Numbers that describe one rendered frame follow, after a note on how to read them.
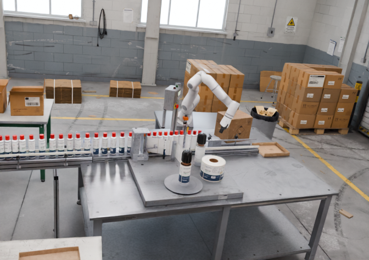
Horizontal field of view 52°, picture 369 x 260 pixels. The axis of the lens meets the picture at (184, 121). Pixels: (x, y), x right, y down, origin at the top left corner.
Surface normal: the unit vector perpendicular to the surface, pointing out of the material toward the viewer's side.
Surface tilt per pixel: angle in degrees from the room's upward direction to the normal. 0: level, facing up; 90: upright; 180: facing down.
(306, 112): 93
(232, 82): 90
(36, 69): 90
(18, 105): 90
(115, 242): 1
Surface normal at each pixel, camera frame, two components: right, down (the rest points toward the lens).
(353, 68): -0.97, -0.02
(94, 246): 0.11, -0.93
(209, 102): 0.25, 0.34
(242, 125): 0.50, 0.36
